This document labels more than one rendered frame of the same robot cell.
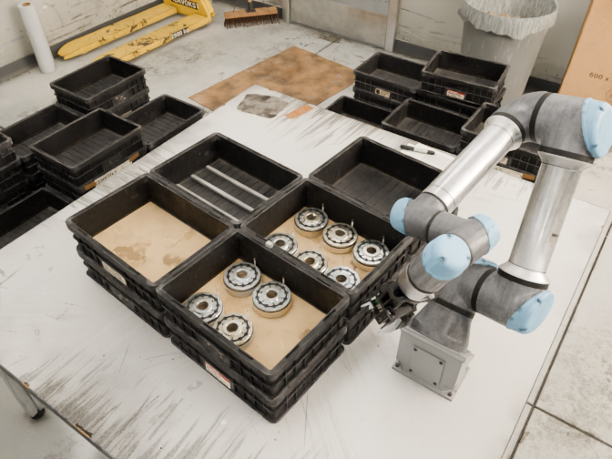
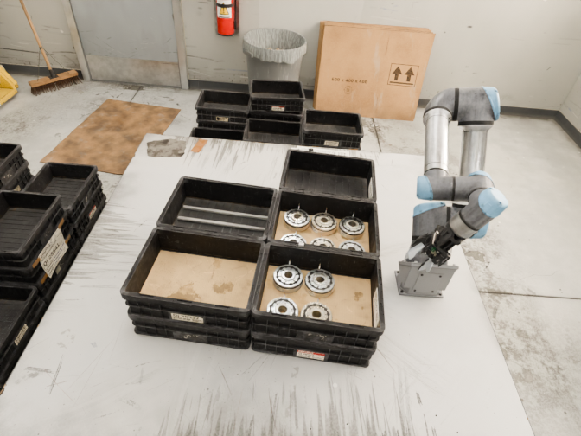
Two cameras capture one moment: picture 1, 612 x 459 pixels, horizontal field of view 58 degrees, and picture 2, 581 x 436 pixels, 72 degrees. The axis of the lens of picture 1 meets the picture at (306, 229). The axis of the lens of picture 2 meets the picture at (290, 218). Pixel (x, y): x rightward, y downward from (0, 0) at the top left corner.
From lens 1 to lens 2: 0.79 m
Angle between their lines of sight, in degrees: 27
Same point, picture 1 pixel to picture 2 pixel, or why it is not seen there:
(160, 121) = (54, 187)
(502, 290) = not seen: hidden behind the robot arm
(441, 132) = (277, 137)
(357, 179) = (296, 181)
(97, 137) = (10, 218)
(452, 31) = (230, 66)
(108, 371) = (222, 398)
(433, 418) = (442, 312)
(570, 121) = (482, 102)
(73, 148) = not seen: outside the picture
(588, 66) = (329, 74)
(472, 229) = (486, 181)
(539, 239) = not seen: hidden behind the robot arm
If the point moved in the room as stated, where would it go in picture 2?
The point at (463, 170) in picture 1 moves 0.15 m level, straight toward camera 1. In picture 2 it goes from (443, 148) to (469, 176)
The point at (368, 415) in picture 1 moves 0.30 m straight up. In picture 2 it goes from (411, 330) to (437, 278)
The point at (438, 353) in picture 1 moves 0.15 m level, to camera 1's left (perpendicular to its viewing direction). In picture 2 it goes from (438, 271) to (409, 287)
